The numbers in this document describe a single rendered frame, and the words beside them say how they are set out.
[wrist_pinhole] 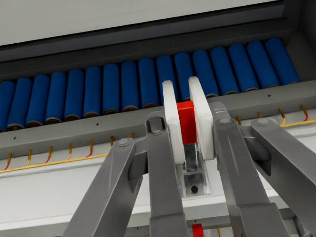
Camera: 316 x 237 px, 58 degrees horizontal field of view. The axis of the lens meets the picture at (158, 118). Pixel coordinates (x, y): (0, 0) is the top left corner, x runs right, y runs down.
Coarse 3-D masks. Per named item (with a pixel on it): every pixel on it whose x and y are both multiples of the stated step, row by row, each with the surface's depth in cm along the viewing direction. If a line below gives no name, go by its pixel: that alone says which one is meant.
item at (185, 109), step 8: (176, 104) 20; (184, 104) 19; (192, 104) 19; (184, 112) 19; (192, 112) 19; (184, 120) 20; (192, 120) 20; (184, 128) 20; (192, 128) 20; (184, 136) 21; (192, 136) 21; (184, 144) 22; (192, 144) 22; (184, 152) 22; (192, 152) 22; (192, 160) 23; (192, 168) 24
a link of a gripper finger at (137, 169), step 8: (152, 112) 19; (160, 112) 19; (136, 144) 16; (144, 144) 16; (136, 152) 15; (144, 152) 15; (136, 160) 15; (144, 160) 15; (136, 168) 15; (144, 168) 15; (128, 176) 15; (136, 176) 15
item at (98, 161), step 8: (312, 128) 26; (296, 136) 26; (304, 136) 26; (80, 160) 27; (88, 160) 27; (96, 160) 27; (24, 168) 28; (32, 168) 28; (40, 168) 27; (48, 168) 27; (56, 168) 27; (64, 168) 28; (72, 168) 28; (0, 176) 28; (8, 176) 28
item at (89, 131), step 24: (216, 96) 27; (240, 96) 27; (264, 96) 27; (288, 96) 26; (312, 96) 26; (96, 120) 28; (120, 120) 27; (312, 120) 26; (0, 144) 27; (24, 144) 27; (48, 144) 28; (72, 144) 28
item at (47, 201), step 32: (96, 32) 32; (128, 32) 32; (160, 32) 33; (288, 128) 27; (0, 160) 29; (32, 160) 29; (0, 192) 27; (32, 192) 27; (64, 192) 26; (0, 224) 26; (32, 224) 25; (64, 224) 26; (128, 224) 27
